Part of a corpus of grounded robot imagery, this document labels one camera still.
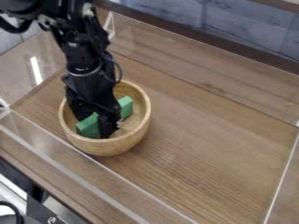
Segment wooden bowl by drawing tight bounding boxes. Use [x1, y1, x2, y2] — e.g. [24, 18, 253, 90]
[57, 80, 152, 157]

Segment clear acrylic enclosure walls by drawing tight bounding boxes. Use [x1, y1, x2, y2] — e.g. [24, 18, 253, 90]
[0, 13, 299, 224]

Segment clear acrylic corner bracket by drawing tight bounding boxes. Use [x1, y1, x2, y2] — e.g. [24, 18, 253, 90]
[102, 12, 116, 39]

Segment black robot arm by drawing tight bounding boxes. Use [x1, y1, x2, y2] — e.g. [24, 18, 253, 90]
[0, 0, 122, 138]

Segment black metal table frame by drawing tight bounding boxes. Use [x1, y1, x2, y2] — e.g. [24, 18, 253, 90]
[0, 158, 65, 224]

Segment green rectangular block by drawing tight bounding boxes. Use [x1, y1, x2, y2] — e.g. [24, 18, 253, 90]
[74, 95, 133, 138]

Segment black cable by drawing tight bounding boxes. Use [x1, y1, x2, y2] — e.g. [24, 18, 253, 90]
[0, 200, 25, 224]

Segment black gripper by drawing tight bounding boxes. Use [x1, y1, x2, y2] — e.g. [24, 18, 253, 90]
[61, 52, 121, 139]

